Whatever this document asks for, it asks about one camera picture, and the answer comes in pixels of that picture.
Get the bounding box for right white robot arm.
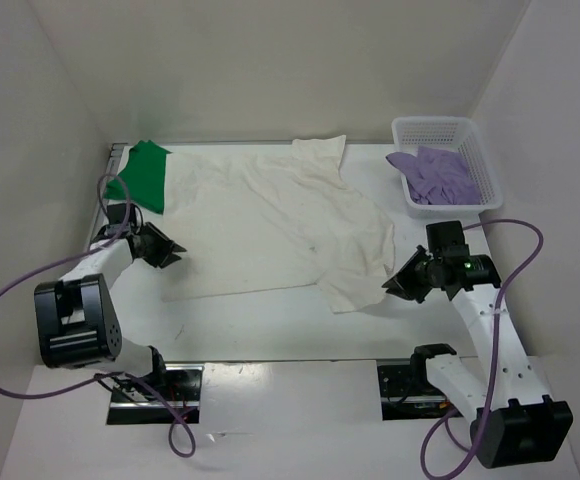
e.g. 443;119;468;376
383;246;573;469

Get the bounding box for lavender t shirt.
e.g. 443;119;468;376
386;146;481;206

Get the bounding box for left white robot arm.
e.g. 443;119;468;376
34;222;186;400

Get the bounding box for white plastic basket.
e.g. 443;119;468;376
391;116;503;219

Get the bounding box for cream white t shirt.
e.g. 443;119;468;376
161;136;395;313

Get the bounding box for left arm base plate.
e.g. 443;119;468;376
106;363;204;426

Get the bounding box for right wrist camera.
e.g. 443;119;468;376
426;220;470;259

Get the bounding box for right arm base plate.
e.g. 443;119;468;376
376;360;453;421

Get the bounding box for green t shirt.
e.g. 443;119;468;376
118;140;170;214

